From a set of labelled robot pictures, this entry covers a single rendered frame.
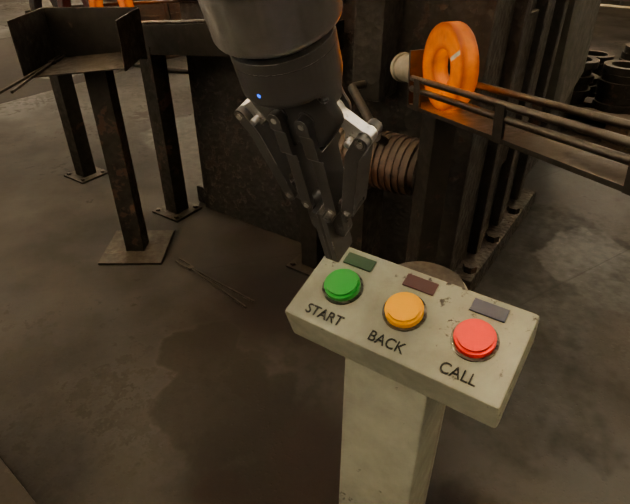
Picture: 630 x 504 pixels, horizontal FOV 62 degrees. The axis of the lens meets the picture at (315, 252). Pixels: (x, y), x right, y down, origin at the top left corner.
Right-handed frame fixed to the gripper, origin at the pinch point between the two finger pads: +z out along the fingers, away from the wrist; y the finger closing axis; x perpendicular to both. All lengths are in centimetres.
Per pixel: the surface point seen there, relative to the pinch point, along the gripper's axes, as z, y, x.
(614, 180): 13.1, -20.6, -28.8
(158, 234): 84, 108, -31
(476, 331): 8.5, -14.6, 0.3
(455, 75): 18, 9, -51
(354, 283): 8.4, -1.1, 0.2
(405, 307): 8.5, -7.4, 0.7
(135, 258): 79, 103, -18
